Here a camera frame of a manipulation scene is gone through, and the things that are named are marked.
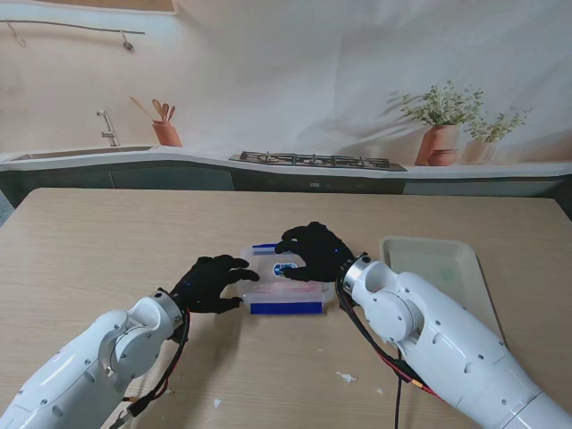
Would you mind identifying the clear container with blue clips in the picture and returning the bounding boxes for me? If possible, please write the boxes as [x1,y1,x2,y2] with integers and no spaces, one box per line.
[240,242,334,316]

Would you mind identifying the arm black red cables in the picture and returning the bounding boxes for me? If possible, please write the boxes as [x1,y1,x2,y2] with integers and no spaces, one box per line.
[114,307,192,425]
[337,285,443,429]

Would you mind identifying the clear lid with blue label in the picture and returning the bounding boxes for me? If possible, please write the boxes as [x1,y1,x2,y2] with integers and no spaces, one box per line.
[240,244,332,305]

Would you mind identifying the beige rectangular tray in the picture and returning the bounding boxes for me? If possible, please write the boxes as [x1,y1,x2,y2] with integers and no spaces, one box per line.
[378,235,508,349]

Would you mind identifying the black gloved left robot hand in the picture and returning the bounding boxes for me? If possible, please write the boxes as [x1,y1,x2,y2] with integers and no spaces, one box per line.
[168,254,262,315]

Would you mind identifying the right arm black red cables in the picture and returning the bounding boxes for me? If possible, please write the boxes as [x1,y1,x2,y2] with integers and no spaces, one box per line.
[337,285,443,429]

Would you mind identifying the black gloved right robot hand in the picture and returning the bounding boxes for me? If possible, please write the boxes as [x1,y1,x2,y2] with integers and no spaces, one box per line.
[273,221,358,284]

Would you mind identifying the left arm black red cables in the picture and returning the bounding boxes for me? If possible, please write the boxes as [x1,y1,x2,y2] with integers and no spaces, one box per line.
[114,307,192,425]

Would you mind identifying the printed kitchen backdrop cloth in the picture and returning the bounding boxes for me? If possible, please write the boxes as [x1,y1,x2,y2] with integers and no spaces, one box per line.
[0,0,572,198]

